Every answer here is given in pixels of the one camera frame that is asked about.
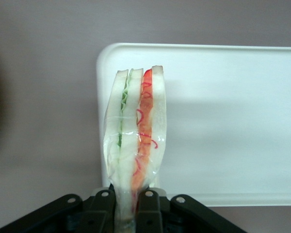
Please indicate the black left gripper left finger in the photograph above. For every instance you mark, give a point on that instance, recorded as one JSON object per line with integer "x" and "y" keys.
{"x": 103, "y": 206}

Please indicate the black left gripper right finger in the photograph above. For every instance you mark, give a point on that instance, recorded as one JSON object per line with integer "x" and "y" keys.
{"x": 149, "y": 208}

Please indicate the triangle sandwich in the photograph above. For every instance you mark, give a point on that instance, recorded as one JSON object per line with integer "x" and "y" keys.
{"x": 131, "y": 121}

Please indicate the beige rectangular tray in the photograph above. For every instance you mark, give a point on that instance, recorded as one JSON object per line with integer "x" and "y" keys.
{"x": 232, "y": 121}

